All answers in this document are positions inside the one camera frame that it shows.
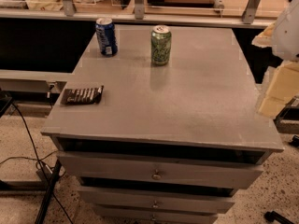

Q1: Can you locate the top grey drawer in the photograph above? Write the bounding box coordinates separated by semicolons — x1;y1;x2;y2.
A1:
57;151;263;189

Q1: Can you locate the green soda can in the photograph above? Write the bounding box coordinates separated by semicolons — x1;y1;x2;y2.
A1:
151;25;172;65

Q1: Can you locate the black object bottom right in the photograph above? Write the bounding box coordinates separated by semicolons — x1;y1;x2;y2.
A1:
264;211;294;224

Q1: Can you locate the grey drawer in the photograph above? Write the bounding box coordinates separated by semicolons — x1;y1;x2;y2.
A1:
57;151;263;189
78;187;234;214
93;205;218;224

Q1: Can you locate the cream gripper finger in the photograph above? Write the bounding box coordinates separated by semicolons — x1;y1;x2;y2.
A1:
266;61;299;101
256;96;285;119

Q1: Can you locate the black tripod leg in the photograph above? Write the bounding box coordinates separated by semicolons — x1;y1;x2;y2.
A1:
35;161;62;224

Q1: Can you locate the grey drawer cabinet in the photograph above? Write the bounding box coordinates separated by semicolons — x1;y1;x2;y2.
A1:
40;24;285;224

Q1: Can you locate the middle grey drawer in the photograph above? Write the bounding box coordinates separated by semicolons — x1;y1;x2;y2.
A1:
78;187;234;214

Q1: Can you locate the black floor cable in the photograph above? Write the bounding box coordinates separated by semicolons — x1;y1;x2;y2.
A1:
0;103;74;224

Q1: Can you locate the blue soda can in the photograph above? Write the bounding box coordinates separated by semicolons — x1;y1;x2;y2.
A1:
95;18;118;56

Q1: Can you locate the bottom grey drawer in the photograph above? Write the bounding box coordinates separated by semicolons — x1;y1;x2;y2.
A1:
93;205;218;224

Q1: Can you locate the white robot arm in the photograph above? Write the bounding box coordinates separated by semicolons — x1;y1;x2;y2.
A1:
252;0;299;118

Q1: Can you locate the grey metal railing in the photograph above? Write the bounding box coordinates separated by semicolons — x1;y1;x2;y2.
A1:
0;0;282;27

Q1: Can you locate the dark snack bag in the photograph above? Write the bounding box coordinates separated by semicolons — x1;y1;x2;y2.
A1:
61;86;104;105

